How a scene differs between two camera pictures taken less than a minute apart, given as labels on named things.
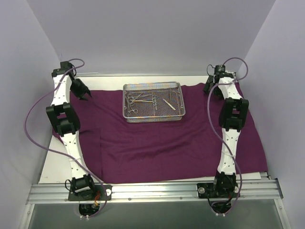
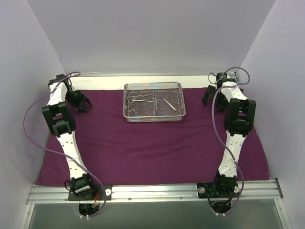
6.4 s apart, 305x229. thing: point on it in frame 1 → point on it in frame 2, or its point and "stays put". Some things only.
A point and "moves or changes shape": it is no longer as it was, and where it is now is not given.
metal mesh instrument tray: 153,102 stays put
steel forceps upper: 131,98 stays put
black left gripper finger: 83,98 → 87,100
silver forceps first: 131,101 stays put
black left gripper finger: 87,91 → 84,108
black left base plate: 97,193 stays put
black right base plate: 208,190 stays put
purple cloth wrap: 115,150 moves or changes shape
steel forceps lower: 135,110 stays put
